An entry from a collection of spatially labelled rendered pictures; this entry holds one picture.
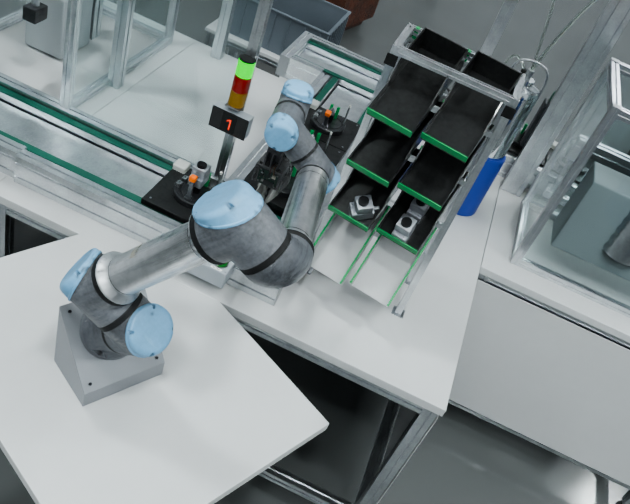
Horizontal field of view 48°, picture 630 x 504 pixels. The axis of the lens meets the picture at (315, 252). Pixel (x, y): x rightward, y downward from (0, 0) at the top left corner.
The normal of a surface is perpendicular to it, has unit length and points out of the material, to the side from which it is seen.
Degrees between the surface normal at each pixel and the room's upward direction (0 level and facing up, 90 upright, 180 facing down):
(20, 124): 0
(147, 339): 51
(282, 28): 90
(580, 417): 90
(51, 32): 90
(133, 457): 0
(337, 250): 45
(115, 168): 0
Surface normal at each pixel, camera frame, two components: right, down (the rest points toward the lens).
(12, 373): 0.29, -0.72
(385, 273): -0.12, -0.18
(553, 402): -0.32, 0.55
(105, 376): 0.64, -0.06
